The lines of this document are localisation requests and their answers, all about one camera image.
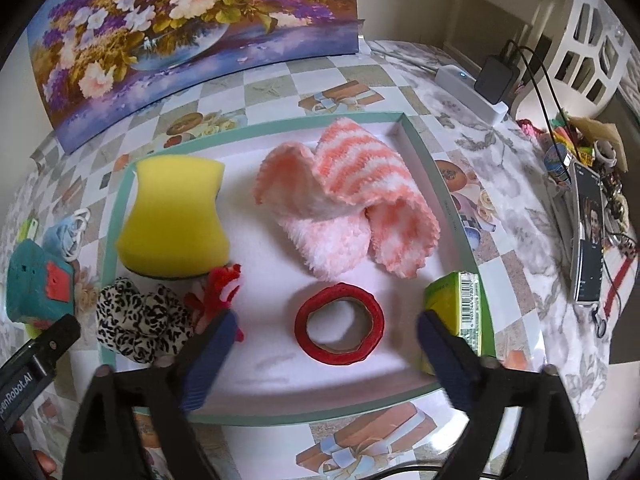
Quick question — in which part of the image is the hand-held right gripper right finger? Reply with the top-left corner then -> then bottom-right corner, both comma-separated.
416,309 -> 592,480

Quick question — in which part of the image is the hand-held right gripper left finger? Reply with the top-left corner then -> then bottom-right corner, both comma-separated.
70,309 -> 239,480

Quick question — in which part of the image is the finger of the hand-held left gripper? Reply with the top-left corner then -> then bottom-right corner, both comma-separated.
27,314 -> 82,363

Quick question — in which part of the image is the small green box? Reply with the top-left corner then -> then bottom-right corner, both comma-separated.
419,271 -> 485,376

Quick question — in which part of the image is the leopard print scrunchie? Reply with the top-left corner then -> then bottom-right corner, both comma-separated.
95,277 -> 196,365

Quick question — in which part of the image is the red tape roll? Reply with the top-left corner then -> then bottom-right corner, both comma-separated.
294,282 -> 386,366

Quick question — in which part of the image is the white tray with teal rim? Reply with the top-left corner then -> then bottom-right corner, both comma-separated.
100,111 -> 497,428

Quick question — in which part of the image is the yellow sponge with green scourer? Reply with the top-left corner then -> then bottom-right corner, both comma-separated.
116,156 -> 232,281

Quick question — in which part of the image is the pink white knitted cloth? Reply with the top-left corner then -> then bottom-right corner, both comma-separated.
254,116 -> 442,281

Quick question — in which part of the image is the person's left hand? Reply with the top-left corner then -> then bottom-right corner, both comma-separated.
10,417 -> 60,478

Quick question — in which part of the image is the teal box with red patch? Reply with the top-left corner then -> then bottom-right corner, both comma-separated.
6,239 -> 76,333

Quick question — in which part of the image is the grey floral tablecloth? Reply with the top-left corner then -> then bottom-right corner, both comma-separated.
370,40 -> 640,421

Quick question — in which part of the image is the smartphone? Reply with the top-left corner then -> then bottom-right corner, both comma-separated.
570,161 -> 607,306

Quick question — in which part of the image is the small blue tin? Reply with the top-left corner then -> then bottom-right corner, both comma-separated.
544,144 -> 573,188

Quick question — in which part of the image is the white power strip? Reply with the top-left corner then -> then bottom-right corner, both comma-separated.
434,65 -> 510,125

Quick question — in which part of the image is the brown paper bag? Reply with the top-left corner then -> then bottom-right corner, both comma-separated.
570,116 -> 628,171

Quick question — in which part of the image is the black charger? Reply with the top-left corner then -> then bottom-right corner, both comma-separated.
474,55 -> 521,106

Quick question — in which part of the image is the flower painting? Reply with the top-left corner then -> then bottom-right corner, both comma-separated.
27,0 -> 362,153

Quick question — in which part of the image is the black cable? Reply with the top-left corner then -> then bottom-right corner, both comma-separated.
500,39 -> 576,161

